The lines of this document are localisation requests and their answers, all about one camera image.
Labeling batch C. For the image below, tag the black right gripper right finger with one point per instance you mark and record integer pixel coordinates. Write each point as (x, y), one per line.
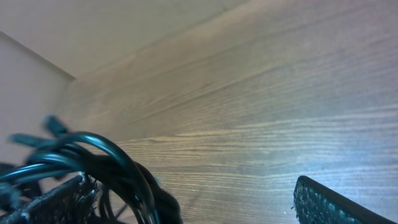
(315, 203)

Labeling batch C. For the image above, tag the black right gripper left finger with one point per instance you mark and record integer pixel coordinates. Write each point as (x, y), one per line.
(71, 202)

